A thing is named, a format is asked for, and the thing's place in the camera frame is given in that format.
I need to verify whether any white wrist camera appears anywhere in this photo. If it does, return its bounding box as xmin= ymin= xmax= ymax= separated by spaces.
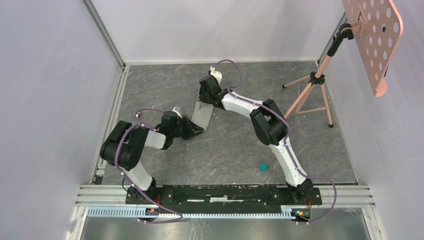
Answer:
xmin=209 ymin=66 xmax=223 ymax=85
xmin=171 ymin=106 xmax=183 ymax=118

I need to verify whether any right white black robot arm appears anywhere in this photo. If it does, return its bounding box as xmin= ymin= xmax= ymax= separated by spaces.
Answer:
xmin=199 ymin=75 xmax=314 ymax=204

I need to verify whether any grey cloth napkin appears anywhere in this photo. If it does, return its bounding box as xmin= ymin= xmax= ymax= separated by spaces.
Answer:
xmin=191 ymin=93 xmax=214 ymax=131

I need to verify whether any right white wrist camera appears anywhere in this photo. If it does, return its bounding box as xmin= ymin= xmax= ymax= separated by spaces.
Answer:
xmin=209 ymin=66 xmax=223 ymax=85

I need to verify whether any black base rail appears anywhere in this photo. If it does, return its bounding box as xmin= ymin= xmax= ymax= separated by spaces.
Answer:
xmin=125 ymin=184 xmax=323 ymax=215

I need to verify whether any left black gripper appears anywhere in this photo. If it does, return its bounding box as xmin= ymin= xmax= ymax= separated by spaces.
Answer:
xmin=170 ymin=114 xmax=204 ymax=140

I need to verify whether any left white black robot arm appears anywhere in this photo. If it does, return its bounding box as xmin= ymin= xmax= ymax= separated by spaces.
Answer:
xmin=99 ymin=110 xmax=206 ymax=204

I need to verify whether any pink tripod stand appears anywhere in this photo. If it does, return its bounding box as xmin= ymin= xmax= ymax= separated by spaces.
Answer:
xmin=282 ymin=23 xmax=356 ymax=128

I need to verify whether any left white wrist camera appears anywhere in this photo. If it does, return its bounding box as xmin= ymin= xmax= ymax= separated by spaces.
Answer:
xmin=171 ymin=106 xmax=183 ymax=118

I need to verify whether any white toothed cable strip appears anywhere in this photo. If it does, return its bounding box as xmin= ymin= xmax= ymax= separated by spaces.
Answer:
xmin=87 ymin=206 xmax=296 ymax=220

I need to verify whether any pink perforated tray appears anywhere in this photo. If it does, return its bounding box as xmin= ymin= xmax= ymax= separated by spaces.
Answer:
xmin=341 ymin=0 xmax=404 ymax=97

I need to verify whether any teal cube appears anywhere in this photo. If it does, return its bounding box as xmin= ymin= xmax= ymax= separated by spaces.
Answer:
xmin=260 ymin=163 xmax=268 ymax=171

